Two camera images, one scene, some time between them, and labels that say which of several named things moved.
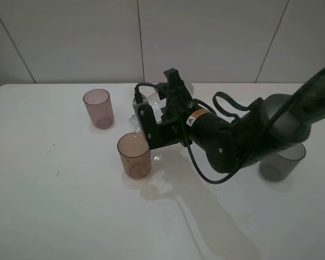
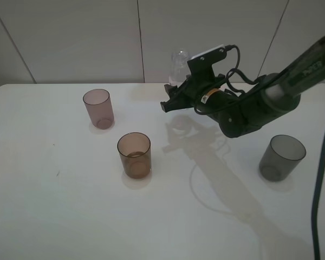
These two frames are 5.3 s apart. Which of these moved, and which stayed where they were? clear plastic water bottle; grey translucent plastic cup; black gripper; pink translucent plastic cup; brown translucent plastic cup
Moved: black gripper; clear plastic water bottle
Stayed: grey translucent plastic cup; brown translucent plastic cup; pink translucent plastic cup
